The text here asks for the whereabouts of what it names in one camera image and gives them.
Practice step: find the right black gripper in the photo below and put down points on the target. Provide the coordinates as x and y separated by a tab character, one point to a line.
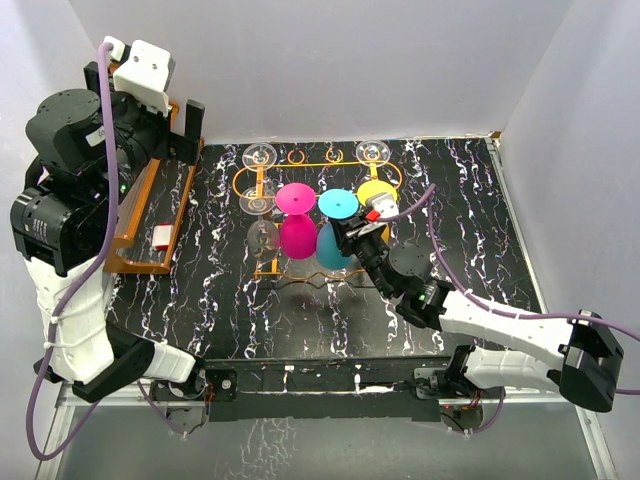
343	228

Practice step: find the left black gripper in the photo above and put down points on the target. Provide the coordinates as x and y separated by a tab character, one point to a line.
171	144

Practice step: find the blue plastic wine glass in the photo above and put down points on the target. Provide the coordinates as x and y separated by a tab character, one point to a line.
334	204

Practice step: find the yellow plastic wine glass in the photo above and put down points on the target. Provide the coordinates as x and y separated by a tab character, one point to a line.
373	187

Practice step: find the magenta plastic wine glass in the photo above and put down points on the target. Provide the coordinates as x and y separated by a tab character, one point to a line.
298	232

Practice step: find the clear wine glass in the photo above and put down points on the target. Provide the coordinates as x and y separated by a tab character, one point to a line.
258	158
263	235
373	154

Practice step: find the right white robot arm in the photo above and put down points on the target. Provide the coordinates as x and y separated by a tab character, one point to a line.
574	355

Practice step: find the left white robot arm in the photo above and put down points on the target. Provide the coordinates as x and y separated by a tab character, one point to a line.
60	221

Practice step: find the orange wooden shelf rack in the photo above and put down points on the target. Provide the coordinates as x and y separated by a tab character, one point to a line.
158	195

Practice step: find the small white red box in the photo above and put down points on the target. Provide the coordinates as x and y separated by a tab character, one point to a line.
162	236

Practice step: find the gold wire wine glass rack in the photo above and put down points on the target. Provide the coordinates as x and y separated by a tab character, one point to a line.
298	158

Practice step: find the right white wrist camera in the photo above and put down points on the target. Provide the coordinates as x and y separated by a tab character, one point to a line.
381	206

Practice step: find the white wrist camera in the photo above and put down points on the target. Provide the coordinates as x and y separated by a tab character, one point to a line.
145	74
381	206

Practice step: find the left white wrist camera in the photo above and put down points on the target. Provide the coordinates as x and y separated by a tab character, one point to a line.
145	74

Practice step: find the black base rail with electronics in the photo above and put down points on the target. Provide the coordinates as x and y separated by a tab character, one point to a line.
318	388

